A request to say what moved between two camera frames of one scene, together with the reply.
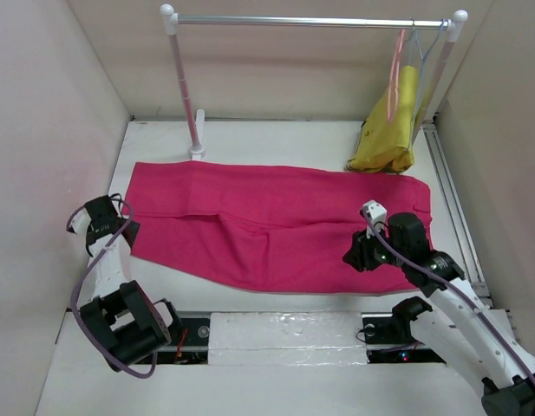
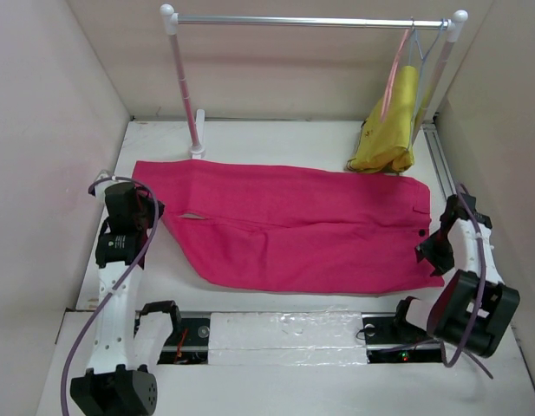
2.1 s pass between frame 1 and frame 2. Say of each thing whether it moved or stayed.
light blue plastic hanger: stayed
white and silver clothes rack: stayed
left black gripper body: moved
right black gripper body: moved
